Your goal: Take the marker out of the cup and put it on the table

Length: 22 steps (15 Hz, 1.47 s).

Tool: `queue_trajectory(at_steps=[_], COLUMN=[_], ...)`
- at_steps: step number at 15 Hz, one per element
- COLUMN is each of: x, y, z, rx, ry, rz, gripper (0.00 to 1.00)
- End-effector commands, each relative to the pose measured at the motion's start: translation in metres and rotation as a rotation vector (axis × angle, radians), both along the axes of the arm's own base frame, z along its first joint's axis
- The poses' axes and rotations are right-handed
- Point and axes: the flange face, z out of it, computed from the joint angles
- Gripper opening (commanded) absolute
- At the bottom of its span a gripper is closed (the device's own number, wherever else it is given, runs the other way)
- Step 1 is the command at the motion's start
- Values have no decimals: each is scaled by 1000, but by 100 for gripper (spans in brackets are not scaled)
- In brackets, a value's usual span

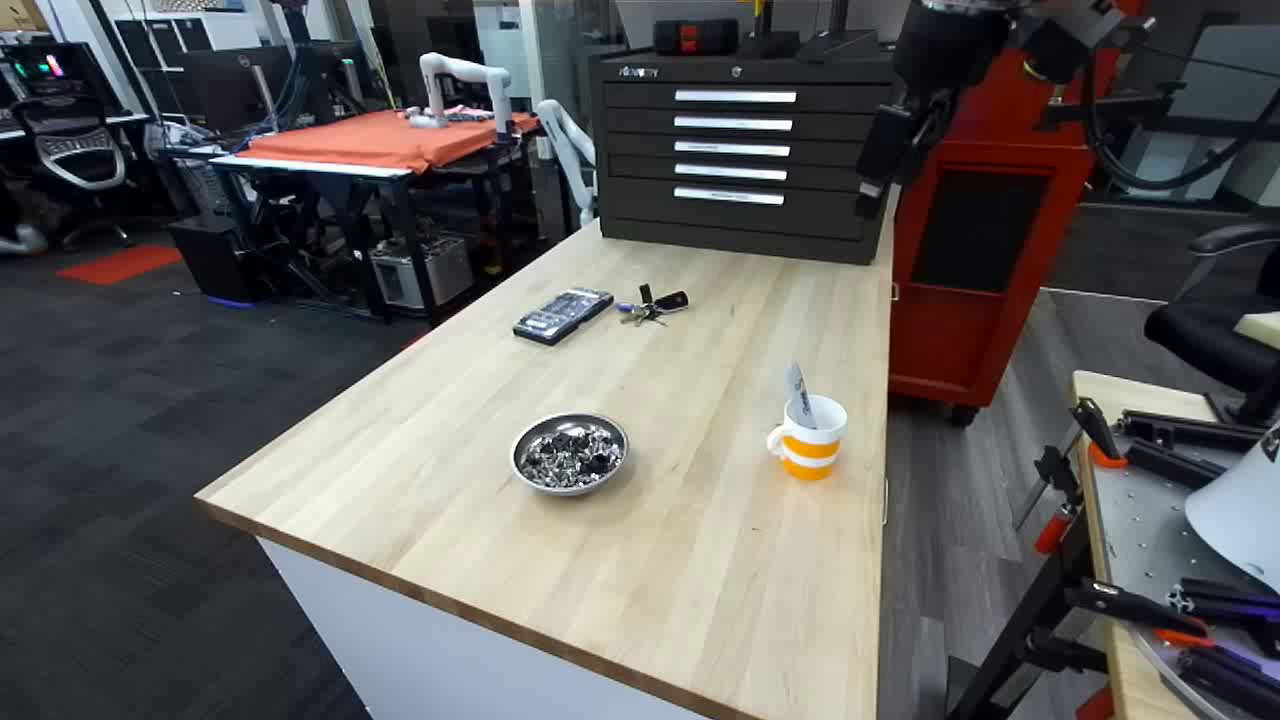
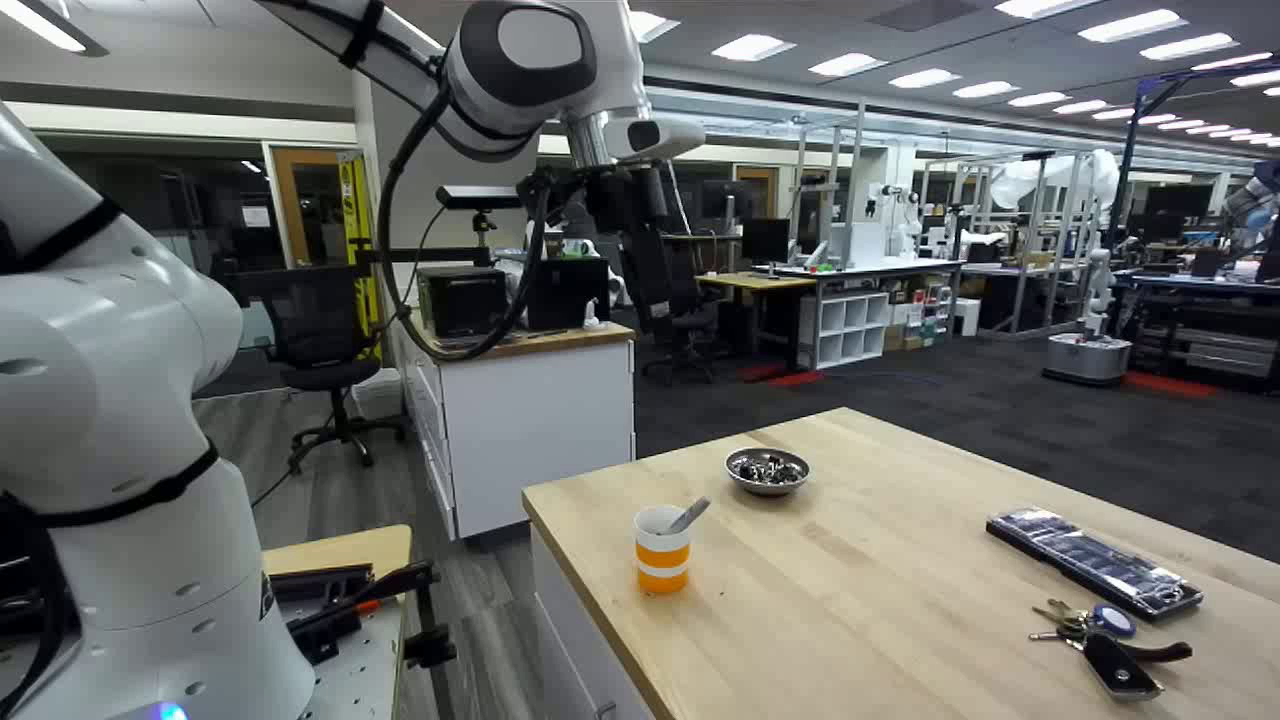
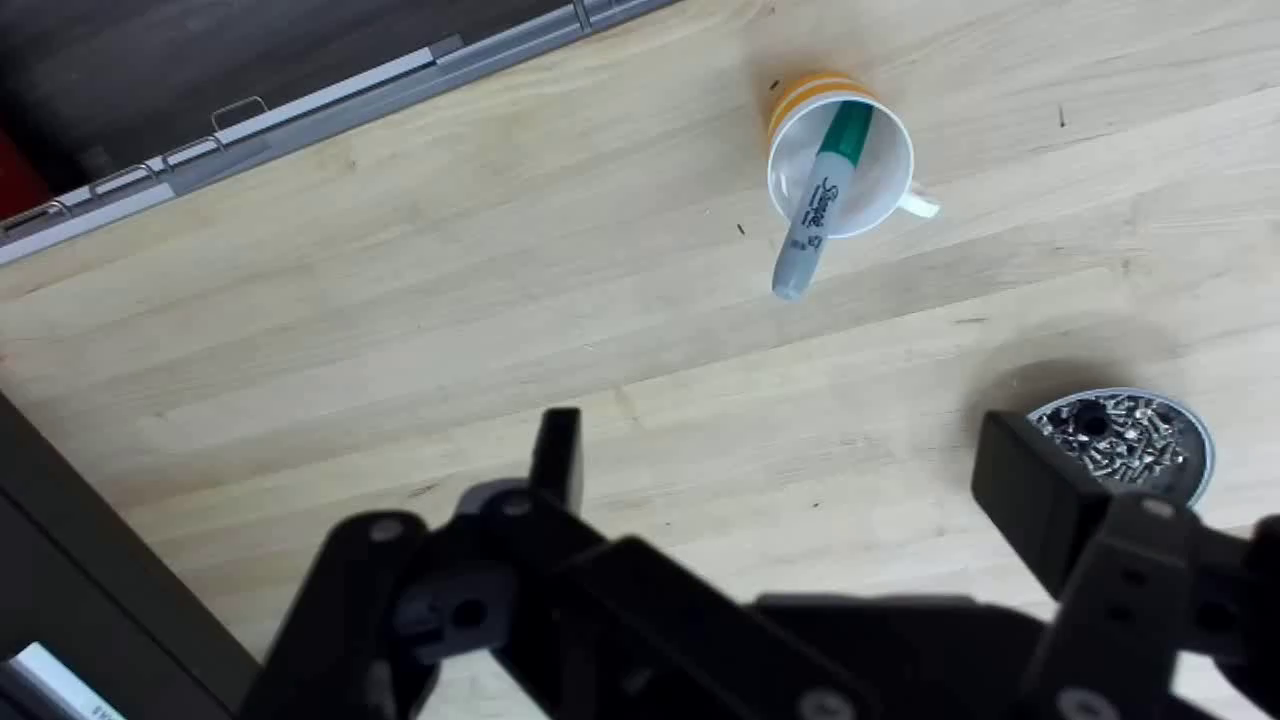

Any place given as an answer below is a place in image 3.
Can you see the dark grey cabinet panel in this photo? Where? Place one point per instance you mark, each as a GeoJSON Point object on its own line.
{"type": "Point", "coordinates": [81, 586]}

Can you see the orange and white cup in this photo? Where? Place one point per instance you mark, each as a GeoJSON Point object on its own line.
{"type": "Point", "coordinates": [880, 185]}

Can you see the grey aluminium frame rail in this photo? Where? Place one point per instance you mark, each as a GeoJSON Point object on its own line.
{"type": "Point", "coordinates": [334, 100]}

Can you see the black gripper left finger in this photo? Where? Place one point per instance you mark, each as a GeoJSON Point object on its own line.
{"type": "Point", "coordinates": [385, 602]}

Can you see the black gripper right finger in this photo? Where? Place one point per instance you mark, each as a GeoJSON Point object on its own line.
{"type": "Point", "coordinates": [1134, 586]}

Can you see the green capped grey marker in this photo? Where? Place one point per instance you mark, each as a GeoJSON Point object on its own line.
{"type": "Point", "coordinates": [813, 221]}

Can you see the black round object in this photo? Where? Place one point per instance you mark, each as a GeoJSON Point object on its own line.
{"type": "Point", "coordinates": [1149, 439]}

